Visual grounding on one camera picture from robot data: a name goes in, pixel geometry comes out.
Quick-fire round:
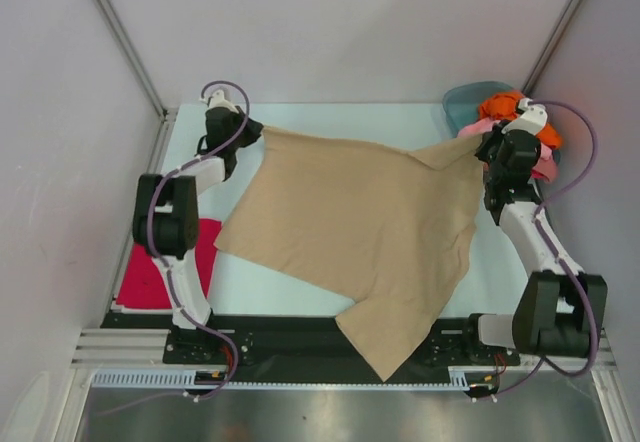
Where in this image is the beige t shirt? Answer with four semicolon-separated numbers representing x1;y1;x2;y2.
216;127;483;380

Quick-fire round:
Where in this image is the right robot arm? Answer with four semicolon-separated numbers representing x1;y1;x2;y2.
461;122;608;366

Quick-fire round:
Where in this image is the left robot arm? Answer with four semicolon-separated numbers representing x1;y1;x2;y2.
132;102;263;362

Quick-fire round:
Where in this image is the pink t shirt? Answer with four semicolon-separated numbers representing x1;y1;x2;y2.
457;117;558;183

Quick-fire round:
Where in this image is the orange t shirt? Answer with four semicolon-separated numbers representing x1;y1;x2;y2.
478;90;564;149

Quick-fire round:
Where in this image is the teal plastic basket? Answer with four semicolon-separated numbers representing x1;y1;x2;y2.
442;81;559;162

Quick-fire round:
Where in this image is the folded magenta t shirt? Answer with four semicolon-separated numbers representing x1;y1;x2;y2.
114;218;222;314

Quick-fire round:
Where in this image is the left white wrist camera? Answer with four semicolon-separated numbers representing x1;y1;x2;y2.
200;89;237;112

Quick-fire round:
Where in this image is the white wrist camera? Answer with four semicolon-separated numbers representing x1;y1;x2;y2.
200;89;237;112
504;97;548;136

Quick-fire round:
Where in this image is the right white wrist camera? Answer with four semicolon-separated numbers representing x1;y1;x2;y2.
504;97;548;136

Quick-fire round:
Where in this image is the left aluminium frame post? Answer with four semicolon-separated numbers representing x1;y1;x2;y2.
92;0;167;120

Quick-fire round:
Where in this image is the aluminium frame post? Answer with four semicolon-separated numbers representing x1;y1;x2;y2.
521;0;585;94
92;0;167;120

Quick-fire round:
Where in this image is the right aluminium frame post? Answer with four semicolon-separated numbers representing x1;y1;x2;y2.
521;0;585;94

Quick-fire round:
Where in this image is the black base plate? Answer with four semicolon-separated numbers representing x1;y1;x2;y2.
101;312;520;385

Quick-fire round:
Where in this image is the white slotted cable duct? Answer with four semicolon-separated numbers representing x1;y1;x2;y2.
91;368;494;392

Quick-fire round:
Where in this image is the aluminium front rail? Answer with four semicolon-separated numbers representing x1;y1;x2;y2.
72;328;617;371

